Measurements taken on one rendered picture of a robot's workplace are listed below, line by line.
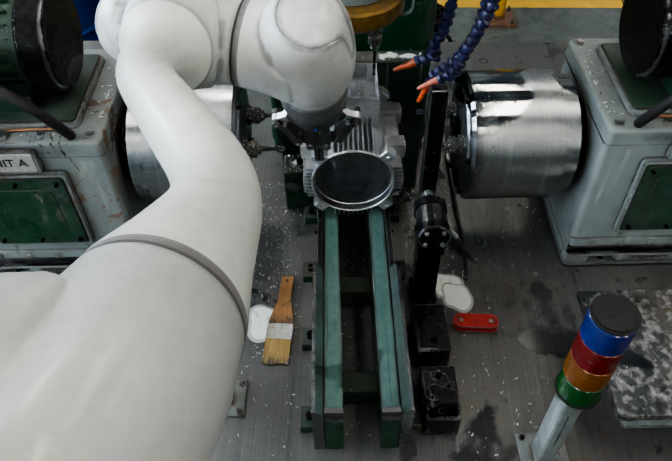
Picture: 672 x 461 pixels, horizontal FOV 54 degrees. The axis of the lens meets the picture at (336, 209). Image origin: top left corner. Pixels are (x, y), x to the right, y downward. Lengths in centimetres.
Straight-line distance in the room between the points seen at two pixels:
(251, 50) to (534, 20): 314
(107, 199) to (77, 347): 102
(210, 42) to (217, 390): 49
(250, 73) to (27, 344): 51
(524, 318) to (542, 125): 38
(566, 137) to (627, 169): 13
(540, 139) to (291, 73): 63
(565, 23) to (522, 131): 262
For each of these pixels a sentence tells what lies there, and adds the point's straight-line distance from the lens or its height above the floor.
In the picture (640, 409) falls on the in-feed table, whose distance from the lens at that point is 118.
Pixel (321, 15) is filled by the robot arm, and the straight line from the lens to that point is 69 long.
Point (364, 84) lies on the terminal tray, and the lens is 132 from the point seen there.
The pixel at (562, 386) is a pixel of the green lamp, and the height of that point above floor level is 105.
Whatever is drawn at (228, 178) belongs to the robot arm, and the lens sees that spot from 43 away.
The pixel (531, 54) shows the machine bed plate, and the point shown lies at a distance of 203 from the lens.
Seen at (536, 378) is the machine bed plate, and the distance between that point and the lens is 129.
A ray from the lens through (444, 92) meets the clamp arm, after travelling 108.
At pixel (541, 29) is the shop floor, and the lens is 374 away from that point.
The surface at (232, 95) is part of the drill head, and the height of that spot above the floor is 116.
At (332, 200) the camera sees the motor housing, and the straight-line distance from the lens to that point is 130.
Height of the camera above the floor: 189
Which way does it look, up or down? 47 degrees down
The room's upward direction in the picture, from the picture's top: 1 degrees counter-clockwise
